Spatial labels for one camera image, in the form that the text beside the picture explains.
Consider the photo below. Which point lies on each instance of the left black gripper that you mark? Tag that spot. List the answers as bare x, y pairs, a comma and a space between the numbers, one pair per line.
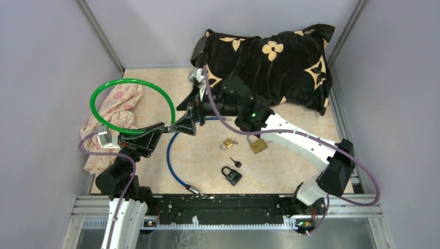
142, 144

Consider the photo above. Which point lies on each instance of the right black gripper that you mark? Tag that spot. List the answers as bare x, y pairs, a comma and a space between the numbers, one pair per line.
186, 124

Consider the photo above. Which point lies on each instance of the small brass padlock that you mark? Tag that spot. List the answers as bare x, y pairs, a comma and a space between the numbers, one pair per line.
226, 144

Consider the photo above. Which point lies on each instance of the blue cable lock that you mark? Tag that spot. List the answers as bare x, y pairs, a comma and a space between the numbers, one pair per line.
195, 162

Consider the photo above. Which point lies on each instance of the green cable lock loop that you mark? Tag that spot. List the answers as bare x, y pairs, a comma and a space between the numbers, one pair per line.
95, 113

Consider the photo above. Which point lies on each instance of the black Kaijing padlock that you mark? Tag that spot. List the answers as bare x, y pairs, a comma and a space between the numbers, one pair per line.
231, 175

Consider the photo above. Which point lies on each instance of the large brass padlock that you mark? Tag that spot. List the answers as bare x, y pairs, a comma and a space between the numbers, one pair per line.
258, 145

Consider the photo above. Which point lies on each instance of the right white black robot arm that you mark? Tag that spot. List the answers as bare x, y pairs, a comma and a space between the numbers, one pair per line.
333, 159

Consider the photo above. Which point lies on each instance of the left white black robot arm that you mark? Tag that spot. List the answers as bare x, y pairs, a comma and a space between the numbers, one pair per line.
129, 201

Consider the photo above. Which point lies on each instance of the small padlock key bunch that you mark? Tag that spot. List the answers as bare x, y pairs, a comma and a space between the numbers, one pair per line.
234, 140

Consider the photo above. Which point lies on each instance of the black head key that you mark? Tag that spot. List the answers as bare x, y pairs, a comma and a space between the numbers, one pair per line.
237, 163

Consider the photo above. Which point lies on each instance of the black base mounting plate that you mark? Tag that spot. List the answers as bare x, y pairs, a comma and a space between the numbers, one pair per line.
239, 210

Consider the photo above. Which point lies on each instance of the black pillow with beige flowers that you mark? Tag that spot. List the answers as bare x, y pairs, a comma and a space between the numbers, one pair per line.
287, 67

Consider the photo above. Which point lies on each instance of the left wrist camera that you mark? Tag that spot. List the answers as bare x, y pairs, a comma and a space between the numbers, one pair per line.
106, 139

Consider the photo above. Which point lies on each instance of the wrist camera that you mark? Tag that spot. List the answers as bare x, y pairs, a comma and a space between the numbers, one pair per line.
196, 78
106, 139

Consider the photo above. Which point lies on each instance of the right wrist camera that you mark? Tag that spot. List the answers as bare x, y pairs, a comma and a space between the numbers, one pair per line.
196, 78

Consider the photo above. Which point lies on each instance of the aluminium frame rail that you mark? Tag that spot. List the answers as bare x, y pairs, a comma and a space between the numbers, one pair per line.
94, 210

